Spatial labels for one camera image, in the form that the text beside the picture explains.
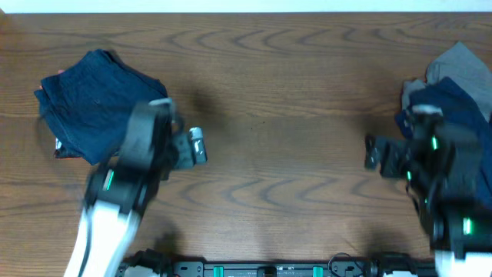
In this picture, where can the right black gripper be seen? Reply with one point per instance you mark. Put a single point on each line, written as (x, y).
(397, 150)

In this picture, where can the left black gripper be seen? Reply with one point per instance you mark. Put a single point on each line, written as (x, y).
(178, 150)

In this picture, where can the dark blue denim shorts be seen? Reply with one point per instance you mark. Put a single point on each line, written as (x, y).
(87, 107)

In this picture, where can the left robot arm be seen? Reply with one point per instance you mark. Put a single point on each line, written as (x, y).
(118, 193)

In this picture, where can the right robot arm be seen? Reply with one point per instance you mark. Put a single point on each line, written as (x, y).
(441, 163)

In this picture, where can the blue garment in pile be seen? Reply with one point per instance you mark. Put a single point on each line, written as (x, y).
(458, 108)

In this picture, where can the grey garment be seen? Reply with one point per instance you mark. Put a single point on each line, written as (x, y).
(462, 66)

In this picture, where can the folded black printed t-shirt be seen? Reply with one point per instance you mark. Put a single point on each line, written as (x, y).
(62, 152)

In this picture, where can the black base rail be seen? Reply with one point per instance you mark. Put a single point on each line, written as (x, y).
(269, 269)

